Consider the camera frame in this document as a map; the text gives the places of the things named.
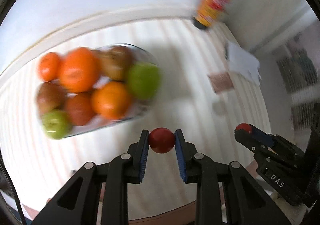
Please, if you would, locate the red cherry tomato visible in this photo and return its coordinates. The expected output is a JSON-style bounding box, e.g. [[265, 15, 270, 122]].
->
[[235, 123, 252, 134], [149, 127, 175, 153]]

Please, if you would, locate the green apple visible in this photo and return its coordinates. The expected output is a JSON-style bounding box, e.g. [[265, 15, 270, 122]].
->
[[126, 62, 161, 100], [41, 109, 72, 139]]

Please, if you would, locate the dark red orange fruit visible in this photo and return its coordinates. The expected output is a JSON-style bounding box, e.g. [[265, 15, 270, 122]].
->
[[65, 93, 96, 126]]

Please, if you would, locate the small orange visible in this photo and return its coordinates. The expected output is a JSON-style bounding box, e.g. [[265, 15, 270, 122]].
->
[[37, 52, 62, 82], [91, 81, 134, 120]]

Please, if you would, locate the brown pear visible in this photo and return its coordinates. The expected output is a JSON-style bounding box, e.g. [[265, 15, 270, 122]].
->
[[97, 46, 135, 82], [36, 82, 67, 116]]

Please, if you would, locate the large orange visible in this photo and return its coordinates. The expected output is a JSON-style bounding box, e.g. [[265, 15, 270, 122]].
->
[[58, 47, 100, 93]]

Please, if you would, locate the small brown square coaster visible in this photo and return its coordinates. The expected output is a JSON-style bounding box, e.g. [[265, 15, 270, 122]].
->
[[208, 72, 234, 94]]

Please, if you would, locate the white crumpled paper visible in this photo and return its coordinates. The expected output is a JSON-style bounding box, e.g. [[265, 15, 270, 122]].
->
[[225, 40, 260, 86]]

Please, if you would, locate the striped cat table mat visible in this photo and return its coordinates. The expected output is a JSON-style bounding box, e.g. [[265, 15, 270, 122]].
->
[[1, 19, 271, 211]]

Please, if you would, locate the floral glass oval plate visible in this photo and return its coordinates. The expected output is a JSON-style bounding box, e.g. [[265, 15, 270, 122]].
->
[[35, 43, 162, 140]]

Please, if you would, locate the dark soy sauce bottle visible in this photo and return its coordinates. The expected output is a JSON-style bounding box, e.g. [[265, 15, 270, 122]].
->
[[193, 0, 230, 30]]

